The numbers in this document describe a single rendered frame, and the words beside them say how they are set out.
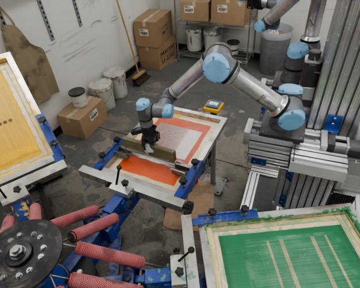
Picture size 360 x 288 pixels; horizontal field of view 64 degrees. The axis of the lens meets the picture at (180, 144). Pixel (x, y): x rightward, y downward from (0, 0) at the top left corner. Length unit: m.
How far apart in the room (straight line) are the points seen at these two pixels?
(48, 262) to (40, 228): 0.16
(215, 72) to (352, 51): 0.67
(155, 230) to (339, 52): 1.95
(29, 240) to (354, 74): 1.59
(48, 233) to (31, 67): 2.52
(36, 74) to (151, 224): 2.03
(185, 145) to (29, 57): 2.13
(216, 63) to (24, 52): 2.54
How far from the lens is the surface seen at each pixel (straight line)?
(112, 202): 1.58
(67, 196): 3.18
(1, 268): 1.24
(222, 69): 1.25
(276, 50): 4.60
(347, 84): 1.67
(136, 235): 2.68
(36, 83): 3.59
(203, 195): 2.84
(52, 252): 1.18
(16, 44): 3.43
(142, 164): 1.85
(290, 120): 1.39
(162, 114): 1.48
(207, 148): 1.85
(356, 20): 1.56
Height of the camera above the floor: 2.24
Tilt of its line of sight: 41 degrees down
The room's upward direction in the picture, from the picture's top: 5 degrees counter-clockwise
